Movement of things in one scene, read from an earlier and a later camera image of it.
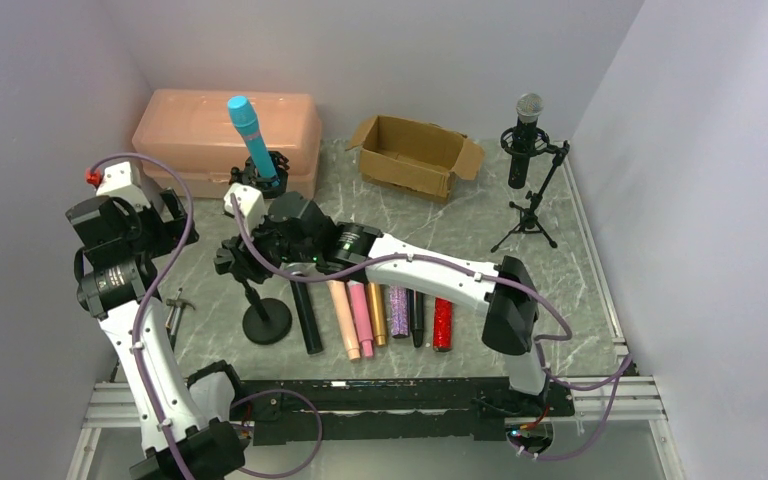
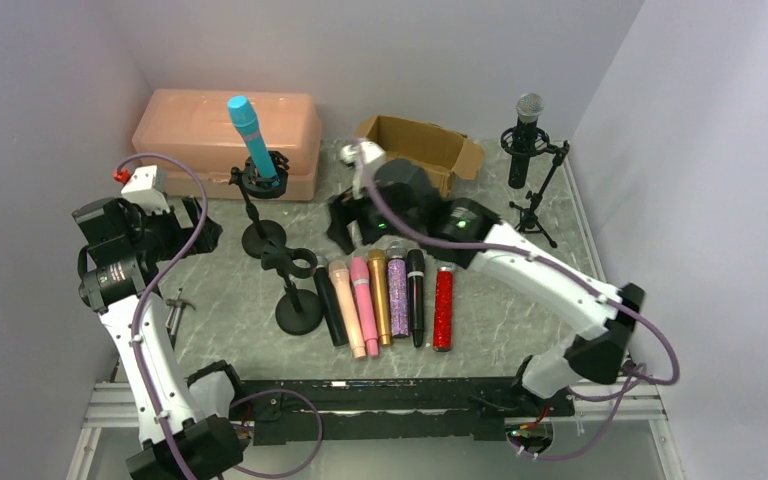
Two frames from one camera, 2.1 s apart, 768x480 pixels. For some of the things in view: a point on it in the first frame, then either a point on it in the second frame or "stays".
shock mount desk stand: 249,176 stays
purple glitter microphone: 400,311 stays
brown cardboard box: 417,157 stays
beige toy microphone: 343,305 stays
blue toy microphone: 245,119 stays
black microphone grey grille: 305,306 -> 330,301
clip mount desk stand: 264,322 -> 299,312
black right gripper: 259,176 -> 355,216
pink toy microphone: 362,316 stays
